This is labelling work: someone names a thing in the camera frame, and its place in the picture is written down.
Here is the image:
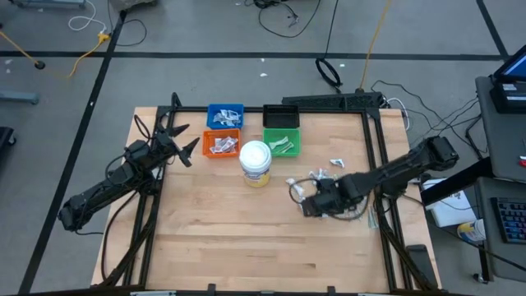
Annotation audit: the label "black cable bundle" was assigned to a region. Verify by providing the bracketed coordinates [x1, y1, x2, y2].
[371, 79, 482, 160]

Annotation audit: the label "black laptop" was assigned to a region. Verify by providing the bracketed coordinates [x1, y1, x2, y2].
[488, 55, 526, 115]

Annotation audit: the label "short white cable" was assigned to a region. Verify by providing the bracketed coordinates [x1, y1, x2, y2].
[385, 96, 412, 131]

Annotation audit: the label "white bow-shaped bandage wrapper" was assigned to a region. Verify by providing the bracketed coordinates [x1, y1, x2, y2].
[286, 177, 307, 198]

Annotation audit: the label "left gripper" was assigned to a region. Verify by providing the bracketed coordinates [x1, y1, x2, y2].
[124, 123, 201, 172]

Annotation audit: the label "blue plastic basket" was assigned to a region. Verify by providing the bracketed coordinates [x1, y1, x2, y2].
[205, 102, 245, 130]

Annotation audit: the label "black keyboard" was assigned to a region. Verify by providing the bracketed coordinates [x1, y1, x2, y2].
[490, 196, 526, 244]

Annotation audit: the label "yellow hanging cable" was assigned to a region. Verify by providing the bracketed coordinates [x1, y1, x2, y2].
[359, 0, 392, 92]

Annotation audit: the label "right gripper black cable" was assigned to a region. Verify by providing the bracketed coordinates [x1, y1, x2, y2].
[288, 177, 320, 206]

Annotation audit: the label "white paper box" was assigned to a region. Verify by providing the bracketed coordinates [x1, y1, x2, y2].
[422, 177, 478, 228]

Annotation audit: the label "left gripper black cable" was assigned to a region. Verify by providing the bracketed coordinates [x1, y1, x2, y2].
[133, 113, 154, 141]

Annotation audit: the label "white yellow canister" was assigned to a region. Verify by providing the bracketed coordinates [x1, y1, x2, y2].
[456, 220, 487, 243]

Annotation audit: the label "wooden desk grey legs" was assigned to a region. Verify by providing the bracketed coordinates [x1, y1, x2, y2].
[7, 0, 87, 10]

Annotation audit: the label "black flat pad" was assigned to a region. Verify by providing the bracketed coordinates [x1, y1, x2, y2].
[404, 243, 440, 289]

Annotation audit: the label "grey cart top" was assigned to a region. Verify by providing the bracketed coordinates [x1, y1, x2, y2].
[475, 76, 526, 182]

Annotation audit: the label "grey computer cart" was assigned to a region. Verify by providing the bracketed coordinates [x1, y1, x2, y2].
[108, 0, 159, 12]

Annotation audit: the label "yellow power cable with plug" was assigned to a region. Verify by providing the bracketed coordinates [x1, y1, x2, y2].
[0, 30, 112, 80]

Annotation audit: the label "orange plastic basket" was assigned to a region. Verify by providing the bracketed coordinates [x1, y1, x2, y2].
[201, 127, 242, 160]

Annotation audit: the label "Lysol wipes canister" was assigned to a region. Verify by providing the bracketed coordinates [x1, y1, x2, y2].
[238, 140, 273, 189]

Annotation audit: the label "grey metal bar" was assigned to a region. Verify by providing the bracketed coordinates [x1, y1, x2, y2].
[0, 90, 39, 105]

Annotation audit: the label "black plastic basket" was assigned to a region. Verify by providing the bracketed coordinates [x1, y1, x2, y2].
[261, 104, 301, 129]

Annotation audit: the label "black perforated plate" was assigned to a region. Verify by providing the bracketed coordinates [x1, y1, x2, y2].
[281, 90, 384, 112]

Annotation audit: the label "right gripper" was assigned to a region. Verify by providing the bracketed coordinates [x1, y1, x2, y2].
[302, 176, 352, 218]

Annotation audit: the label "thin black cable loop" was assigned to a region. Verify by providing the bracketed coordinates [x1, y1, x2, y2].
[106, 18, 148, 48]

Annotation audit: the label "black cable tangle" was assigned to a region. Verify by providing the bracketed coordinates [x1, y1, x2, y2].
[244, 0, 322, 39]

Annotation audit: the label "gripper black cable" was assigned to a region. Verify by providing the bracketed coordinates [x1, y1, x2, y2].
[288, 177, 320, 206]
[133, 113, 154, 141]

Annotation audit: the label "green plastic basket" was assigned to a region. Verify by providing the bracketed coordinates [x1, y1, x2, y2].
[261, 127, 302, 158]

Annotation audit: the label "black desk beam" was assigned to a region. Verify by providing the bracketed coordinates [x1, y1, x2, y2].
[419, 156, 494, 206]

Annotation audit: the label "black coiled cable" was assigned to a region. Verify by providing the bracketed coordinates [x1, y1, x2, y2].
[314, 0, 344, 95]

